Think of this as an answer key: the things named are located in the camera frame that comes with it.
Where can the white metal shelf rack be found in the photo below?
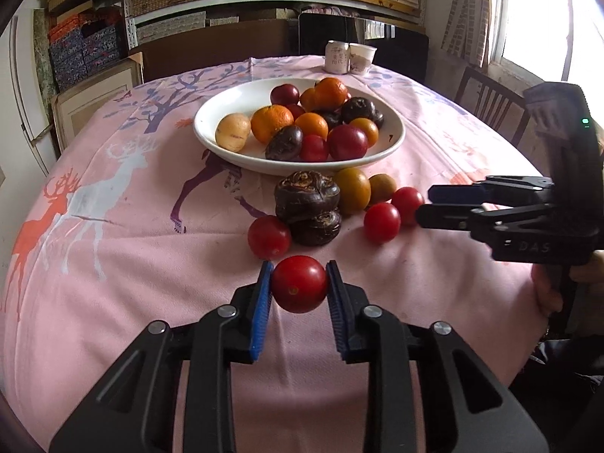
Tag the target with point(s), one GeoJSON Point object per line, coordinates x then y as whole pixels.
{"type": "Point", "coordinates": [130, 19]}

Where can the pink folded cloth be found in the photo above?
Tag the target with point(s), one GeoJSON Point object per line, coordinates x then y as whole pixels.
{"type": "Point", "coordinates": [325, 10]}

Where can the beige patterned curtain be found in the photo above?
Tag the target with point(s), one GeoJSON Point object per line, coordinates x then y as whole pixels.
{"type": "Point", "coordinates": [467, 19]}

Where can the white ceramic plate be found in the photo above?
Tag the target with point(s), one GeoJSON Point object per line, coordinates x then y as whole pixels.
{"type": "Point", "coordinates": [210, 125]}

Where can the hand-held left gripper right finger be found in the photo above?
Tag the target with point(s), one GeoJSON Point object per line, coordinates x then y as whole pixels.
{"type": "Point", "coordinates": [339, 321]}

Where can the dark purple plum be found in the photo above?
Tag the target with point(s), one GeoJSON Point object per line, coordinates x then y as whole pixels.
{"type": "Point", "coordinates": [284, 143]}

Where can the white paper cup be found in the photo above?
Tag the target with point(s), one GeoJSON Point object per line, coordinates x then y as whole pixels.
{"type": "Point", "coordinates": [362, 59]}

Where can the orange mandarin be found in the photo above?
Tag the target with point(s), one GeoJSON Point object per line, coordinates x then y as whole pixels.
{"type": "Point", "coordinates": [365, 131]}
{"type": "Point", "coordinates": [306, 99]}
{"type": "Point", "coordinates": [272, 123]}
{"type": "Point", "coordinates": [311, 125]}
{"type": "Point", "coordinates": [330, 93]}

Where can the dark wooden chair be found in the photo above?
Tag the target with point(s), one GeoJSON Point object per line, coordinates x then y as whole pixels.
{"type": "Point", "coordinates": [500, 87]}

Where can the person's dark trousers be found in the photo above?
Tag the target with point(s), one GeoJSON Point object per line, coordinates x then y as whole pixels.
{"type": "Point", "coordinates": [566, 410]}

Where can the pale yellow fruit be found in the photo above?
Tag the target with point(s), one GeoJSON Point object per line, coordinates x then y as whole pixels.
{"type": "Point", "coordinates": [233, 132]}

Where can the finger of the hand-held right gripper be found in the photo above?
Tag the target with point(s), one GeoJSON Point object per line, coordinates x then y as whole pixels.
{"type": "Point", "coordinates": [443, 217]}
{"type": "Point", "coordinates": [453, 192]}

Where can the person's right hand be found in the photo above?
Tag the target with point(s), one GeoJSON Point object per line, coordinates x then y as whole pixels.
{"type": "Point", "coordinates": [545, 288]}

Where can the dark red plum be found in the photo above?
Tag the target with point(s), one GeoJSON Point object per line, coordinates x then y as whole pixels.
{"type": "Point", "coordinates": [295, 111]}
{"type": "Point", "coordinates": [284, 95]}
{"type": "Point", "coordinates": [348, 142]}

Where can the bright window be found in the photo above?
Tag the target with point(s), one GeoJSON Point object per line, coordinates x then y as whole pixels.
{"type": "Point", "coordinates": [542, 19]}

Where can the pale drink can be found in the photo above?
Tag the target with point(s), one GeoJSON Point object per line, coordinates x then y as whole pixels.
{"type": "Point", "coordinates": [336, 56]}

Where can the black chair backrest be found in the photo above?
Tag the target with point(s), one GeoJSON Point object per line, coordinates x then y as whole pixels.
{"type": "Point", "coordinates": [321, 28]}

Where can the pink deer print tablecloth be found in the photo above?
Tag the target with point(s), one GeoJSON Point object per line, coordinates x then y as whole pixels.
{"type": "Point", "coordinates": [141, 269]}

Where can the dark brown water chestnut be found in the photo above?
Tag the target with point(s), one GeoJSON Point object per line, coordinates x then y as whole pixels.
{"type": "Point", "coordinates": [330, 118]}
{"type": "Point", "coordinates": [316, 230]}
{"type": "Point", "coordinates": [362, 111]}

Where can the white board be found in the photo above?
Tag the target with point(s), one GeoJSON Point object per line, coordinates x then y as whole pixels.
{"type": "Point", "coordinates": [26, 104]}

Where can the yellow-green citrus fruit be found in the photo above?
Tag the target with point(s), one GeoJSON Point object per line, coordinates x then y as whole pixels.
{"type": "Point", "coordinates": [352, 190]}

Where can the large dark water chestnut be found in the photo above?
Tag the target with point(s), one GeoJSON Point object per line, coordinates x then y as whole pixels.
{"type": "Point", "coordinates": [306, 196]}

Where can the stack of blue patterned boxes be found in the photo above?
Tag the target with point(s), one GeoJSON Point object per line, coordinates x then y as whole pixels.
{"type": "Point", "coordinates": [75, 56]}

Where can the wooden picture frame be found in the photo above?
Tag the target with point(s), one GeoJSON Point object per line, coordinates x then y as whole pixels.
{"type": "Point", "coordinates": [94, 99]}

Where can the dark wooden cabinet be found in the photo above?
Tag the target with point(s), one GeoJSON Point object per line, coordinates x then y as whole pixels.
{"type": "Point", "coordinates": [212, 54]}

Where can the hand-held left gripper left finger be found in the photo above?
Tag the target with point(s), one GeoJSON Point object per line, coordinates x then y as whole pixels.
{"type": "Point", "coordinates": [261, 321]}

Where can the green marbled board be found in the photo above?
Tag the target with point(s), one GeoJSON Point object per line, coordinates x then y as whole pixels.
{"type": "Point", "coordinates": [43, 56]}

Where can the brownish yellow fruit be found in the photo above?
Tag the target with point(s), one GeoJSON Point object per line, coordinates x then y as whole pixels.
{"type": "Point", "coordinates": [383, 188]}

